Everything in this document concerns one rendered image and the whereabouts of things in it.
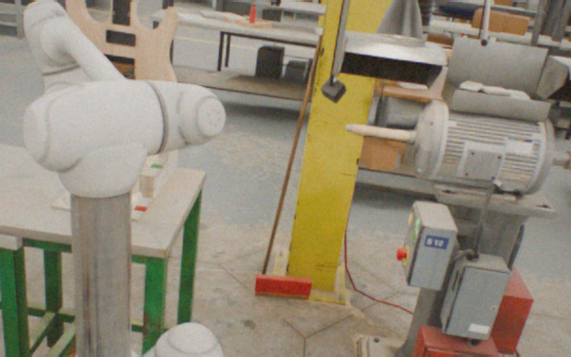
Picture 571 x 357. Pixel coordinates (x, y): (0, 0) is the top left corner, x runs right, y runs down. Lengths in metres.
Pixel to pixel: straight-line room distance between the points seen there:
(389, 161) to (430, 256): 2.54
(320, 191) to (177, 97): 1.95
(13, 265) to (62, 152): 1.02
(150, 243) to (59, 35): 0.63
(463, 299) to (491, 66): 0.74
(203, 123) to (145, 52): 0.87
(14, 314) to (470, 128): 1.51
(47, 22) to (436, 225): 1.11
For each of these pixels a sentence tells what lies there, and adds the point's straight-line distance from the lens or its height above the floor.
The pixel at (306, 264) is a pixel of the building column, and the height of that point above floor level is 0.17.
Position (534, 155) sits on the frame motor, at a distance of 1.84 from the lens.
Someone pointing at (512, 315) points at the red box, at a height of 0.71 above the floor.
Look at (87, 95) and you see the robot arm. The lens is 0.93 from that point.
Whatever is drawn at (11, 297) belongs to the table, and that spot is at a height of 0.66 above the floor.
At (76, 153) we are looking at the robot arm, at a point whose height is 1.45.
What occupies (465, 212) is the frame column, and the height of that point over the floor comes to 1.07.
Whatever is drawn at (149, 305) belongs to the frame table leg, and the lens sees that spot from 1.79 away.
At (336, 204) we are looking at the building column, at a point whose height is 0.56.
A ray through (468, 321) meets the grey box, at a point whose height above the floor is 0.73.
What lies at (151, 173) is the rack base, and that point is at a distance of 1.89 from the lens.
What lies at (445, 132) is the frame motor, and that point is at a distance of 1.75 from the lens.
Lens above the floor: 1.81
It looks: 24 degrees down
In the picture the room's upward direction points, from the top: 8 degrees clockwise
